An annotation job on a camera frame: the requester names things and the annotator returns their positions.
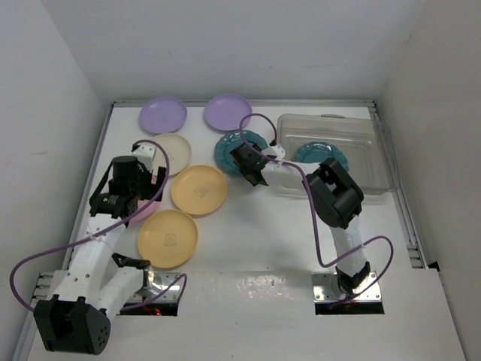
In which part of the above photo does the teal scalloped plate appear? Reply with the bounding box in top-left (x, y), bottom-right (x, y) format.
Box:
top-left (214, 130), bottom-right (269, 177)
top-left (293, 141), bottom-right (349, 171)

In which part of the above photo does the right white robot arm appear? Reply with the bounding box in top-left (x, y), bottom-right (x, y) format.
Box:
top-left (230, 144), bottom-right (371, 296)

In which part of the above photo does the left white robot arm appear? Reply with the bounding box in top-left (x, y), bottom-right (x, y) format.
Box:
top-left (34, 147), bottom-right (165, 355)

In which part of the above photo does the clear plastic bin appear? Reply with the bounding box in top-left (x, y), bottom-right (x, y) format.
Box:
top-left (277, 114), bottom-right (399, 196)

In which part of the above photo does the cream plate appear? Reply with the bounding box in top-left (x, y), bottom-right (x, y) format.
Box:
top-left (152, 133), bottom-right (192, 176)

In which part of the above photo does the pink plate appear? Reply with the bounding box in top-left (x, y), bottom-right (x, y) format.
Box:
top-left (130, 175), bottom-right (162, 223)

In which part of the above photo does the far yellow plate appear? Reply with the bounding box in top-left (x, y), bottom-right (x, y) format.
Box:
top-left (171, 165), bottom-right (228, 216)

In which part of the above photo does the yellow plate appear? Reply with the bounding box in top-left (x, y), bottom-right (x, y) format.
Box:
top-left (137, 210), bottom-right (198, 268)
top-left (171, 165), bottom-right (228, 216)

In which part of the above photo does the left purple plate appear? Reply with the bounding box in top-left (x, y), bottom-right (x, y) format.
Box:
top-left (138, 97), bottom-right (187, 135)

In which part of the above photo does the purple plate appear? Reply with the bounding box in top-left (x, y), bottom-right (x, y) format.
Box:
top-left (138, 97), bottom-right (187, 135)
top-left (203, 94), bottom-right (252, 132)

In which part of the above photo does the right purple plate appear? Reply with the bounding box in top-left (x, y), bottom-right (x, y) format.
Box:
top-left (203, 94), bottom-right (252, 132)

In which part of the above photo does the near yellow plate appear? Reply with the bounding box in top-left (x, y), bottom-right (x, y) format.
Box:
top-left (137, 210), bottom-right (198, 268)

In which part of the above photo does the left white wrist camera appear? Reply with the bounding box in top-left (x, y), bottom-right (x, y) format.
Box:
top-left (131, 142), bottom-right (156, 171)

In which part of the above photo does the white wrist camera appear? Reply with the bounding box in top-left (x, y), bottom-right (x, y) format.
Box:
top-left (131, 142), bottom-right (156, 171)
top-left (262, 144), bottom-right (286, 162)

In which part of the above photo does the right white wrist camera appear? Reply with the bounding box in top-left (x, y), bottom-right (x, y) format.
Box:
top-left (262, 144), bottom-right (286, 162)

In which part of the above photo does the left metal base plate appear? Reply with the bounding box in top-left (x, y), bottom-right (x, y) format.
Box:
top-left (126, 269), bottom-right (184, 306)

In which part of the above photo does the metal base plate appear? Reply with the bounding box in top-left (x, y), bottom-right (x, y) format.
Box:
top-left (126, 269), bottom-right (184, 306)
top-left (312, 272), bottom-right (382, 304)

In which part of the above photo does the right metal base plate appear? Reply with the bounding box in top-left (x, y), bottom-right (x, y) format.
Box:
top-left (312, 272), bottom-right (382, 304)

